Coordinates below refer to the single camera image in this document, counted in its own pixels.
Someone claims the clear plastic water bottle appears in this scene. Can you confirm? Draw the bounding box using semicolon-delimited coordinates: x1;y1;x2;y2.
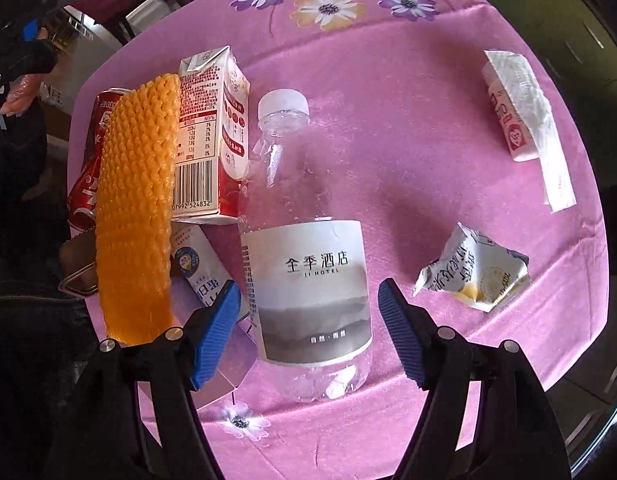
237;88;374;403

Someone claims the pink floral tablecloth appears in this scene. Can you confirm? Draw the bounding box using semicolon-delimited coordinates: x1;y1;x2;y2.
66;0;609;480

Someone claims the person's left hand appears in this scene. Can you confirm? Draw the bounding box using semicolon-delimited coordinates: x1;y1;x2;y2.
1;29;52;117

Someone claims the orange foam fruit net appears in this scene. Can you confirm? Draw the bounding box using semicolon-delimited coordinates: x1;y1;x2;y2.
94;73;182;347

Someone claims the purple cardboard box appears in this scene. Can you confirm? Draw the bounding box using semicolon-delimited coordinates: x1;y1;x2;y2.
188;310;259;411

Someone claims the brown stool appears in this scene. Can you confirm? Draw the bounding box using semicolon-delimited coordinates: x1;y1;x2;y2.
57;227;100;297

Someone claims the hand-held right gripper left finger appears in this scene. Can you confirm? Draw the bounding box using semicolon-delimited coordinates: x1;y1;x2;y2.
43;280;242;480

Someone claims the white blue drink carton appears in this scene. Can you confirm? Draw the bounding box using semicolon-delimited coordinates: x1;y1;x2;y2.
169;222;252;328

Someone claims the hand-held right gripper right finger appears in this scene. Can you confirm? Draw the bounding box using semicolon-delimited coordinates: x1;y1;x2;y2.
377;278;572;480

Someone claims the white pink tissue pack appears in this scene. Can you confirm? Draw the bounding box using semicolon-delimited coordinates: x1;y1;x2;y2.
481;62;539;162

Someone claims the red white milk carton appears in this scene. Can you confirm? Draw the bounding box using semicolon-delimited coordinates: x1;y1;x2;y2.
169;45;250;226

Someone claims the person's dark clothing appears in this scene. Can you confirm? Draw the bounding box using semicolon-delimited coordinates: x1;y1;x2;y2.
0;105;96;480

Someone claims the white snack wrapper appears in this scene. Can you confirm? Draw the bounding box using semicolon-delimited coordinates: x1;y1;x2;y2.
413;222;531;314

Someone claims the red soda can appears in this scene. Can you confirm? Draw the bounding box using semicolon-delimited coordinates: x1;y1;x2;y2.
67;88;134;233

